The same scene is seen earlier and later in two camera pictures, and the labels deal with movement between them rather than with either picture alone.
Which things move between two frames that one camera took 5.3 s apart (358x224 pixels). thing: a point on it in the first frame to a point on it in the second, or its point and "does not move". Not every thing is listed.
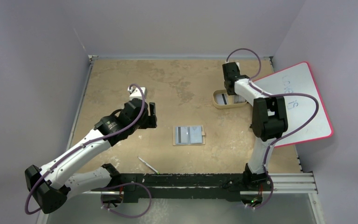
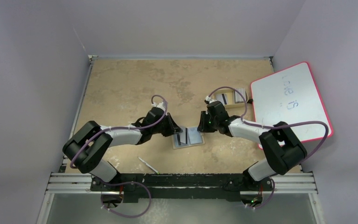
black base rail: [133, 186] does not move
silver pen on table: [149, 165] does not move
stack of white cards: [222, 99] does not move
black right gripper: [228, 82] to [203, 121]
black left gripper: [149, 122] to [172, 128]
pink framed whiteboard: [307, 119] does not move
